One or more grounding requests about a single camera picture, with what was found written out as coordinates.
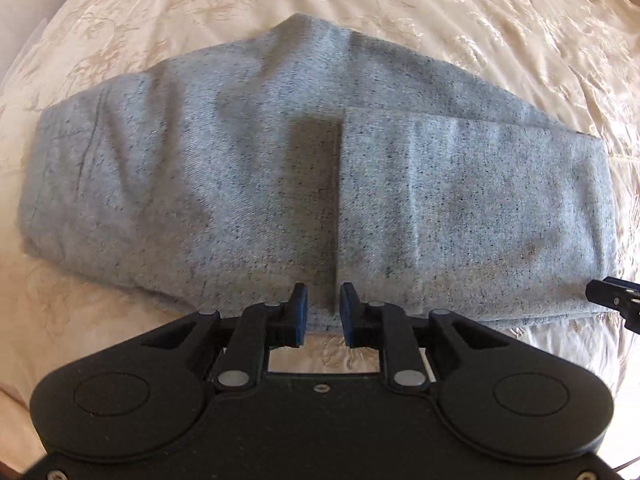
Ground grey speckled pants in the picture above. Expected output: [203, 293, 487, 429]
[18, 14, 616, 330]

